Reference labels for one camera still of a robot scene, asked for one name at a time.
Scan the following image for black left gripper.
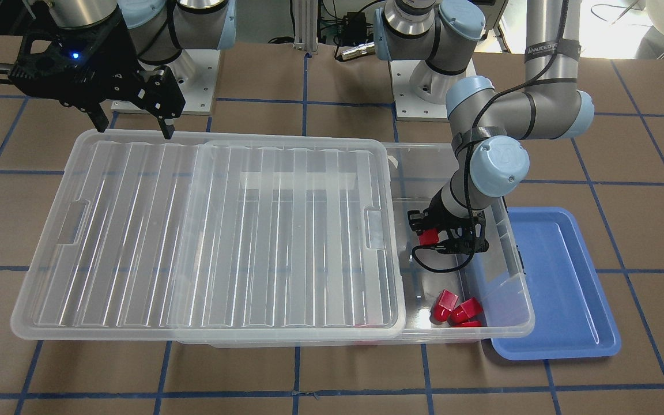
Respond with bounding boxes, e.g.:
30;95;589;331
408;191;489;255

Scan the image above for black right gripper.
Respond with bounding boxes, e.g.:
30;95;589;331
7;12;186;140

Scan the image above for red block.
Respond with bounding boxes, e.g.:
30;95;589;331
417;228;440;246
450;297;483;326
454;320;482;328
430;289;459;324

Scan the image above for clear plastic box lid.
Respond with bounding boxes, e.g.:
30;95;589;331
10;129;406;346

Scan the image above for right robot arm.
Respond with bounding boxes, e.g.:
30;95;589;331
7;1;236;139

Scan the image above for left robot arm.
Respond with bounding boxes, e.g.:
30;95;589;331
373;1;595;254

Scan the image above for red block in box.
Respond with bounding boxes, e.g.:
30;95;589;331
430;289;459;324
450;297;483;326
454;320;482;328

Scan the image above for clear plastic storage box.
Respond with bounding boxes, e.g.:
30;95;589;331
169;140;501;347

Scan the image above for blue plastic tray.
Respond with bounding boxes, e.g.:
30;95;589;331
469;207;621;361

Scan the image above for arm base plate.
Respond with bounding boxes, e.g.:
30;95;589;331
389;60;476;122
111;50;221;115

